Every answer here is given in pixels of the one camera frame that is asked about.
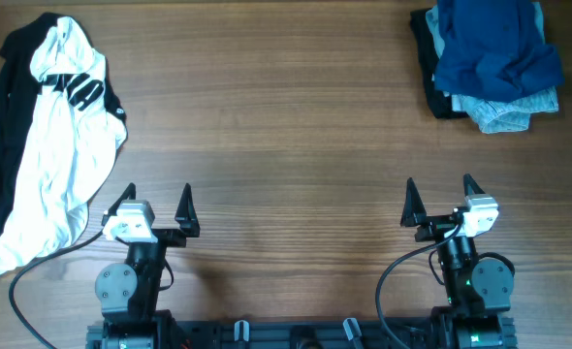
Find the left white rail clip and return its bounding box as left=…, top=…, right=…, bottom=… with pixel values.
left=234, top=320, right=250, bottom=343

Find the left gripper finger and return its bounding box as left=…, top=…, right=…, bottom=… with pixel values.
left=101, top=182, right=136, bottom=226
left=175, top=183, right=200, bottom=231

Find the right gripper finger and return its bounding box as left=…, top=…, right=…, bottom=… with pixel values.
left=462, top=174, right=485, bottom=196
left=400, top=177, right=428, bottom=227

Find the right white rail clip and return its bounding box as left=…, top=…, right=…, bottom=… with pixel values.
left=342, top=317, right=364, bottom=349

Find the white t-shirt with black print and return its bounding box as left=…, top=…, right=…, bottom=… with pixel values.
left=0, top=16, right=127, bottom=275

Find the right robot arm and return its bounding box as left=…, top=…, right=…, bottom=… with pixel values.
left=400, top=174, right=516, bottom=349

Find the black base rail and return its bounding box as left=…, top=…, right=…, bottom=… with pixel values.
left=85, top=314, right=518, bottom=349

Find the light blue denim garment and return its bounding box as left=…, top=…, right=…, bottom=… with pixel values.
left=425, top=2, right=559, bottom=134

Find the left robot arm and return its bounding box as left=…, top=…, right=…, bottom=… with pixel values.
left=86, top=183, right=201, bottom=349

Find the white rail clip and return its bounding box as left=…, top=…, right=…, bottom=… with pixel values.
left=234, top=320, right=250, bottom=343
left=342, top=317, right=364, bottom=349

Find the black folded garment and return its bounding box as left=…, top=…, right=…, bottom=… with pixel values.
left=409, top=9, right=467, bottom=119

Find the dark blue shirt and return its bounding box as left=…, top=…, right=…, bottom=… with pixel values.
left=434, top=0, right=564, bottom=103

